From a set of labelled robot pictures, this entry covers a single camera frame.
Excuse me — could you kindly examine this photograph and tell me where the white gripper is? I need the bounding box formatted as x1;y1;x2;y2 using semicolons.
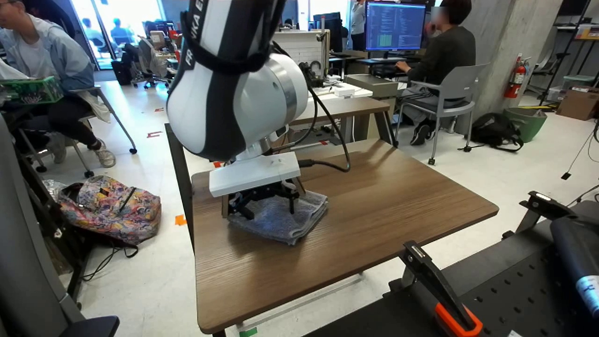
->
209;150;304;221

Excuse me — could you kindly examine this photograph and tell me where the grey-blue towel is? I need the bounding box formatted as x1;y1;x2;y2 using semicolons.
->
225;189;332;247

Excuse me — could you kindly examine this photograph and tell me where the black device on desk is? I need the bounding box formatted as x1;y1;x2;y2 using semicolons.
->
298;58;328;88

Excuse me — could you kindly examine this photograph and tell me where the colourful patterned backpack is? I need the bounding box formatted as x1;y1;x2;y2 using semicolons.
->
59;174;164;247

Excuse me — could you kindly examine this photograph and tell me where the white hard case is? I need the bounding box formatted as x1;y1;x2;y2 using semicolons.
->
272;28;332;80

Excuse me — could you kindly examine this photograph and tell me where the computer monitor with blue screen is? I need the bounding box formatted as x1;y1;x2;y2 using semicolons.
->
364;0;429;58

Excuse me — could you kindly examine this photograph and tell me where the seated person in dark sweater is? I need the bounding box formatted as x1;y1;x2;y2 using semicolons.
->
396;0;478;150

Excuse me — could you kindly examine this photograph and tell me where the dark grey office chair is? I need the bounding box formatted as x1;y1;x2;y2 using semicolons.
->
0;116;122;337

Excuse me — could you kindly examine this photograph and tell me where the seated person in light-blue jacket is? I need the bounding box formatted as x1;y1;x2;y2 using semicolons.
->
0;0;121;170

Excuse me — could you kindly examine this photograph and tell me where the green bin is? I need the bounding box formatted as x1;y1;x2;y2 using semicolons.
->
504;105;549;144

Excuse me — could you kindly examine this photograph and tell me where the black metal clamp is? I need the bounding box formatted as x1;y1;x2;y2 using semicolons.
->
516;189;581;238

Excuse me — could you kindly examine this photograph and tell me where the red fire extinguisher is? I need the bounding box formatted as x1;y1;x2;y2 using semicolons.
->
502;52;532;103

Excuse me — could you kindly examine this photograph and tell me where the black cylinder with blue label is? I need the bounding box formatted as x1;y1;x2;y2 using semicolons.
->
549;217;599;309

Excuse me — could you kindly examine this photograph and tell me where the brown cardboard box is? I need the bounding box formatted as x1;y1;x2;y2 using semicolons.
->
557;86;599;121

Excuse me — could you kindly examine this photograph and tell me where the black shelf rack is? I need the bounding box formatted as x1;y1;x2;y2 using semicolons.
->
538;0;599;107

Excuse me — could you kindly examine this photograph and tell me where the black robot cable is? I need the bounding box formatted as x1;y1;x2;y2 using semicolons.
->
268;39;355;174

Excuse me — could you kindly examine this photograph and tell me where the black clamp with orange handle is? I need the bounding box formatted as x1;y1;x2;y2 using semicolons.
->
398;239;487;337

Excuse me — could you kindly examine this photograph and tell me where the black backpack with straps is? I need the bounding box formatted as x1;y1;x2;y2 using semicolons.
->
471;110;527;155

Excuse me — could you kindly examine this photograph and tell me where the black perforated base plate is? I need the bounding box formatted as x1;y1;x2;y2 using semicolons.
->
306;215;599;337

